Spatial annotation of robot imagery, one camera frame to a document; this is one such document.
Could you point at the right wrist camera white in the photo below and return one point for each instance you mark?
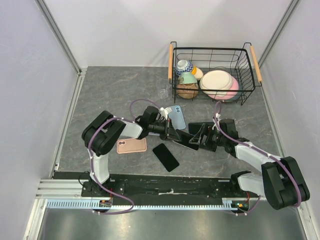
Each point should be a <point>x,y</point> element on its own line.
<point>216,120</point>

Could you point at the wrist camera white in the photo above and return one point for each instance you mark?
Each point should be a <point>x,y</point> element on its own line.
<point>164,112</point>
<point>216,120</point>

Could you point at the blue white patterned bowl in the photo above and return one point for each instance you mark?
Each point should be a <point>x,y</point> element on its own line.
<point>184,66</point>

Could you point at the phone with silver edge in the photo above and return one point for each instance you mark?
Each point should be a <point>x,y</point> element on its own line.
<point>188,145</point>

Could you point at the cream plate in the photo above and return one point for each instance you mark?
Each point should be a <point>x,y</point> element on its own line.
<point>216,80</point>

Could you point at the pink phone case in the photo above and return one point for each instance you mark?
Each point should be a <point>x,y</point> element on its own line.
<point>131,145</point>

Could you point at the phone with blue edge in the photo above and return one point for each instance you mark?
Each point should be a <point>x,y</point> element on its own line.
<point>194,127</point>

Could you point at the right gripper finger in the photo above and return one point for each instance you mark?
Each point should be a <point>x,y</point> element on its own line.
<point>197,139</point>
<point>203,128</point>

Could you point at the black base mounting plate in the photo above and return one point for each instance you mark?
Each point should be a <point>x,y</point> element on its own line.
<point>131,185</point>

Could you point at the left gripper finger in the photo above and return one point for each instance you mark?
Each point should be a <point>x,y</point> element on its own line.
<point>177,135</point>
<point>169,130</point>

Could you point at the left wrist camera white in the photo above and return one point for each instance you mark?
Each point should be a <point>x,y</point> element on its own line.
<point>164,112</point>

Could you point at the black wire dish basket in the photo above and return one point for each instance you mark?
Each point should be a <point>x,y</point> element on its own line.
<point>241,63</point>

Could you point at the pink plate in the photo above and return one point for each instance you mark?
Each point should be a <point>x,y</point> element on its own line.
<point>231,94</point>

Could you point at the mint green bowl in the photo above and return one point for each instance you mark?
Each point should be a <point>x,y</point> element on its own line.
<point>187,78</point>

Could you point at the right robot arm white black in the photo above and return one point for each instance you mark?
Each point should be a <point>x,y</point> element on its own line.
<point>281,181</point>

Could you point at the yellow white bowl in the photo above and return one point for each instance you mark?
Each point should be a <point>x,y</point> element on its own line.
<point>197,72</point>

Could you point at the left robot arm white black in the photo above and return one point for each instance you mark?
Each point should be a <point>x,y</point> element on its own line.
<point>107,131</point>

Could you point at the light blue phone case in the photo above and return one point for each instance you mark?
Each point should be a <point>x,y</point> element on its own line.
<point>175,113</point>

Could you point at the blue slotted cable duct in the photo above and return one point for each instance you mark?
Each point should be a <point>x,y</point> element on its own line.
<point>95,204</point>

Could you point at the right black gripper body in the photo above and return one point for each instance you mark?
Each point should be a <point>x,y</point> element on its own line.
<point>213,138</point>

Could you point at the clear glass cup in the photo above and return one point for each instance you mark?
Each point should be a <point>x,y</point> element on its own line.
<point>163,88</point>

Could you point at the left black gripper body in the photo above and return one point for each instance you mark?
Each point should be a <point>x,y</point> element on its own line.
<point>159,128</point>

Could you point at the aluminium frame rail front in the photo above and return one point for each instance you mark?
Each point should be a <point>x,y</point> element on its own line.
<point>59,189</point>

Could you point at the brown bowl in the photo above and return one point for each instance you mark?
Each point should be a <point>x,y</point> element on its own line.
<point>187,91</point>

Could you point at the black phone lying front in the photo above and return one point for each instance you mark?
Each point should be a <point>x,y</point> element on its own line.
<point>165,157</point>

